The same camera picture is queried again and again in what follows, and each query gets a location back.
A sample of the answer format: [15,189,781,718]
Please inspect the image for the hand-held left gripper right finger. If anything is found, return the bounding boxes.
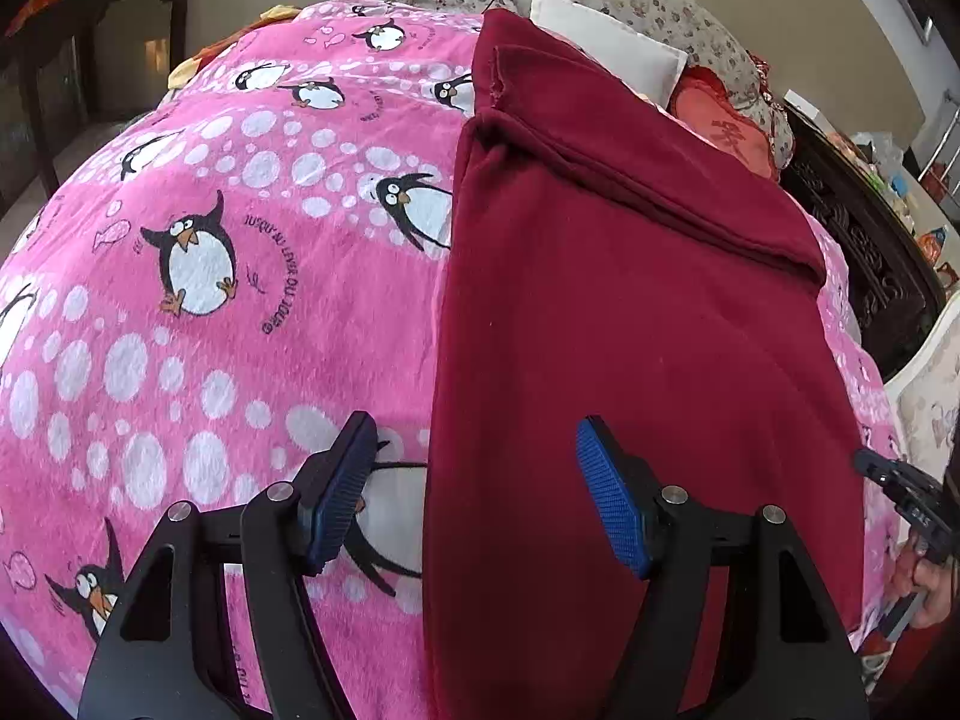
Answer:
[576,415,871,720]

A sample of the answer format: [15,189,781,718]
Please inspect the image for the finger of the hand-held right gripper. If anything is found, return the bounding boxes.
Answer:
[853,448,917,500]

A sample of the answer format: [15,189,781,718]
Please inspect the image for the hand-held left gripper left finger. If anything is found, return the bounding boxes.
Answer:
[79,411,378,720]

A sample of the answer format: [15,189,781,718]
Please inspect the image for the maroon knit garment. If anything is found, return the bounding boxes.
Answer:
[422,9,869,720]

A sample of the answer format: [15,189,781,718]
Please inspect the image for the person's right hand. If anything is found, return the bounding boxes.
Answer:
[891,544,960,629]

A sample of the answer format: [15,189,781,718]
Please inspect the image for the pink penguin print blanket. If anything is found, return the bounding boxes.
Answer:
[0,0,912,720]

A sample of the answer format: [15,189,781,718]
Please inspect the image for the dark carved wooden headboard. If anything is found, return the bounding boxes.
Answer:
[778,101,948,383]

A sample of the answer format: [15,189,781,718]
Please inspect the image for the pile of colourful clutter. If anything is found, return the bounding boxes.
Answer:
[825,127,960,265]

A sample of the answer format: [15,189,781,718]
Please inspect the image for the red embroidered cushion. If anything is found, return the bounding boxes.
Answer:
[670,66,781,181]

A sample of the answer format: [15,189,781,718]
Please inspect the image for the yellow cloth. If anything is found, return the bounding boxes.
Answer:
[166,6,302,92]

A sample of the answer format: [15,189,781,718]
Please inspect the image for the white pillow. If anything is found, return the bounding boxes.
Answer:
[530,0,689,107]

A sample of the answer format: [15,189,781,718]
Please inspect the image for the dark wooden table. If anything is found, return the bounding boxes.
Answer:
[0,0,196,220]

